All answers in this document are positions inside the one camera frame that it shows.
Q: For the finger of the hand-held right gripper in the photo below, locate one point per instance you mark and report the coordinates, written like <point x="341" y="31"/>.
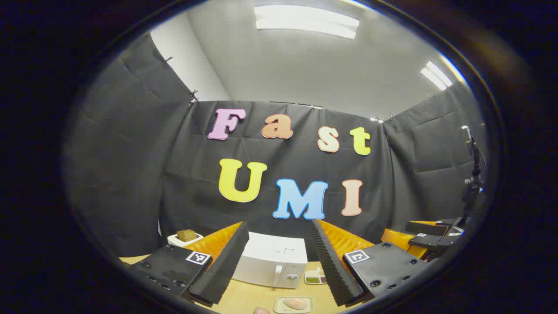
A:
<point x="425" y="228"/>
<point x="431" y="242"/>

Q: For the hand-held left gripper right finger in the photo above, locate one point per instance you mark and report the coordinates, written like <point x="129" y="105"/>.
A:
<point x="333" y="270"/>

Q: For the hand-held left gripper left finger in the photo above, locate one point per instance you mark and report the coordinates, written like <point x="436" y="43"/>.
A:
<point x="220" y="270"/>

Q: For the sesame bun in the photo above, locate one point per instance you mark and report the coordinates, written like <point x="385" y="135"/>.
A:
<point x="295" y="303"/>

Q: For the white microwave oven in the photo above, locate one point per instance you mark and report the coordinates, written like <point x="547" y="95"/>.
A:
<point x="270" y="257"/>

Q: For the divided dish of beans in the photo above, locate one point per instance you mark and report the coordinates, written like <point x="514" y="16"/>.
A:
<point x="311" y="278"/>

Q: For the brown toast slice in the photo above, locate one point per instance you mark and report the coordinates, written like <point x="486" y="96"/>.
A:
<point x="186" y="235"/>

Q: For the white toaster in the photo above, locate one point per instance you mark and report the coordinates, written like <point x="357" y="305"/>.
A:
<point x="174" y="240"/>

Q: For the pale rectangular plate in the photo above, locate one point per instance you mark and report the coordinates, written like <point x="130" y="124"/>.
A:
<point x="279" y="307"/>

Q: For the black tripod stand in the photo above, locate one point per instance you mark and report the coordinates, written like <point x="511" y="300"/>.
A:
<point x="474" y="183"/>

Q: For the black backdrop cloth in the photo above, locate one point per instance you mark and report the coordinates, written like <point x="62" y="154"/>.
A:
<point x="130" y="174"/>

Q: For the small ceiling light panel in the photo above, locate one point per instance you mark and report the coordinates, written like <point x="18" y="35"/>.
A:
<point x="436" y="76"/>

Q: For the long ceiling light panel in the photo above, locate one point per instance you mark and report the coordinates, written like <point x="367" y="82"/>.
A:
<point x="305" y="21"/>

